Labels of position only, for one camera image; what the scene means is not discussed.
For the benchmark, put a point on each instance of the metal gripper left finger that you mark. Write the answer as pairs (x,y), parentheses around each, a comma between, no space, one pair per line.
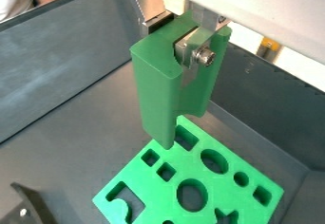
(152,15)

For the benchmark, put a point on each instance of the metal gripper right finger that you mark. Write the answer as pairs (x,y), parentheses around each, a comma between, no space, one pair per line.
(192,47)

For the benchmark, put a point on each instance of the green arch block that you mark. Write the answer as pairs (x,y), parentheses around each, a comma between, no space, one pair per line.
(163,98)

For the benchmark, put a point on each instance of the grey plastic bin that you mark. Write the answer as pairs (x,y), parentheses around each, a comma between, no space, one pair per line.
(69,119)

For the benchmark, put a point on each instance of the green shape sorter board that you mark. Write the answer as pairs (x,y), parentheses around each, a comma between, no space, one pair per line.
(196,183)

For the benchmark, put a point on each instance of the yellow black post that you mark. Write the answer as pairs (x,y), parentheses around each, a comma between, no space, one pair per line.
(269,49)

